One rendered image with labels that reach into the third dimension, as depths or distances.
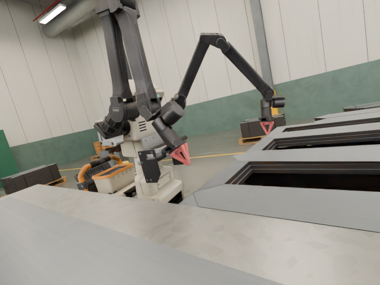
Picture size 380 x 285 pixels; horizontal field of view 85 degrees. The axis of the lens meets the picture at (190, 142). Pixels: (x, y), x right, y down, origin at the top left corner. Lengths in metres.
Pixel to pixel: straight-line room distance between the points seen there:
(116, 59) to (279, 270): 0.80
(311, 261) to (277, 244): 0.03
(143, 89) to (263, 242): 0.65
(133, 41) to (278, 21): 7.50
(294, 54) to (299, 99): 1.42
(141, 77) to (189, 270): 0.69
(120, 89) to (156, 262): 0.73
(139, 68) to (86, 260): 0.66
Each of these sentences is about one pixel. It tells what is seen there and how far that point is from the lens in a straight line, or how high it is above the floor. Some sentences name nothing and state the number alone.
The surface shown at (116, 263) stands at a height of 1.07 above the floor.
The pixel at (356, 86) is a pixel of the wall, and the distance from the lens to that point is 8.03.
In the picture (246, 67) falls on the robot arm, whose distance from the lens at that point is 1.17.
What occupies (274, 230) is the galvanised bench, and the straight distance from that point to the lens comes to 0.24.
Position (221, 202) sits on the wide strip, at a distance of 0.71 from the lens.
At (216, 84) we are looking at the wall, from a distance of 8.42.
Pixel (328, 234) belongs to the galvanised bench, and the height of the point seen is 1.05.
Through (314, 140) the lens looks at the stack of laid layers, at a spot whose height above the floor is 0.84.
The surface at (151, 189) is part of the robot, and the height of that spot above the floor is 0.84.
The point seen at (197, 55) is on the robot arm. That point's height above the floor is 1.43.
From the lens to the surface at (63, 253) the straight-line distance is 0.28.
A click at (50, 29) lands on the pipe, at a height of 5.90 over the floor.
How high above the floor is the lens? 1.19
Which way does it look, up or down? 9 degrees down
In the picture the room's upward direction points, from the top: 13 degrees counter-clockwise
